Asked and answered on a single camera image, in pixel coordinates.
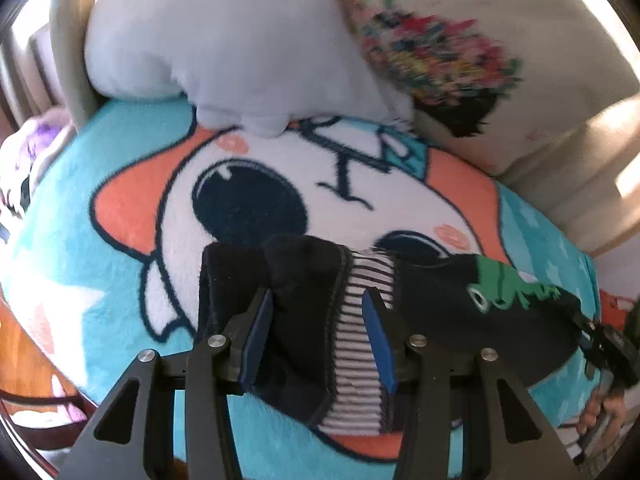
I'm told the cream floral print pillow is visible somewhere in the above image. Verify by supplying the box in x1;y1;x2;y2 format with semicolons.
317;0;640;177

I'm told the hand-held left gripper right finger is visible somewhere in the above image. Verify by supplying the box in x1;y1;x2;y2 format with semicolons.
361;287;583;480

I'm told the teal cartoon printed blanket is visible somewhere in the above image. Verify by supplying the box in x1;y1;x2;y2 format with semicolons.
0;97;603;480

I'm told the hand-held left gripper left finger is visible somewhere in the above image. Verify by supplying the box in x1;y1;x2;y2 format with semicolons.
57;287;275;480

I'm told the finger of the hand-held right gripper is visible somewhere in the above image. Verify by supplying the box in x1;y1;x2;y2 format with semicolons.
570;310;608;361

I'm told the black striped sock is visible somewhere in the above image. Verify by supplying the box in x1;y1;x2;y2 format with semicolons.
196;234;587;437

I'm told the pale grey plush pillow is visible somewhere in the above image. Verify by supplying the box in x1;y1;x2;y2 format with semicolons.
83;0;417;139

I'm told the purple and white cloth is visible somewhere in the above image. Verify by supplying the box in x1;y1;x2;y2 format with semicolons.
0;109;77;221

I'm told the person's right hand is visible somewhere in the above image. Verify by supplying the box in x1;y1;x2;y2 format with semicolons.
575;387;632;437

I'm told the dark wooden furniture rail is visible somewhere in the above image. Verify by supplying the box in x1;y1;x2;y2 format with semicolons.
0;385;98;480

